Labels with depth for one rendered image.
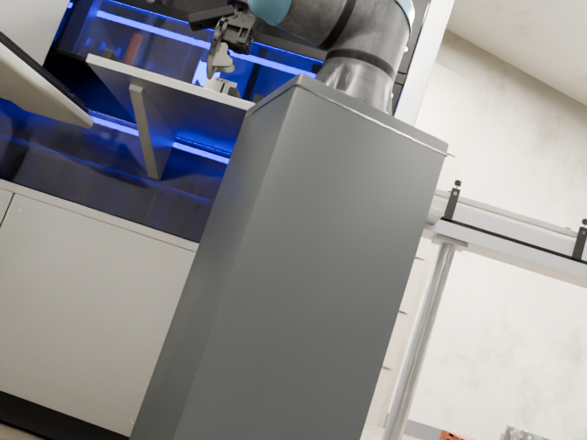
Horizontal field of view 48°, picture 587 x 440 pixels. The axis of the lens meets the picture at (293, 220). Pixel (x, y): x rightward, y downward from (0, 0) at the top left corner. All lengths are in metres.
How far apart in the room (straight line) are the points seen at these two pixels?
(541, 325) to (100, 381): 4.89
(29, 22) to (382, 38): 1.06
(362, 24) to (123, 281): 1.01
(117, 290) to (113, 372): 0.21
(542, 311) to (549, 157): 1.36
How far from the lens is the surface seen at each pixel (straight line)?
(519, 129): 6.15
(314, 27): 1.04
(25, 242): 1.89
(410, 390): 1.86
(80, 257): 1.83
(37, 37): 1.90
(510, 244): 1.89
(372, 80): 1.02
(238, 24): 1.66
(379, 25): 1.06
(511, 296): 6.00
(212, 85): 1.86
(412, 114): 1.82
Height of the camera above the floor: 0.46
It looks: 9 degrees up
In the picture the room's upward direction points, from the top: 19 degrees clockwise
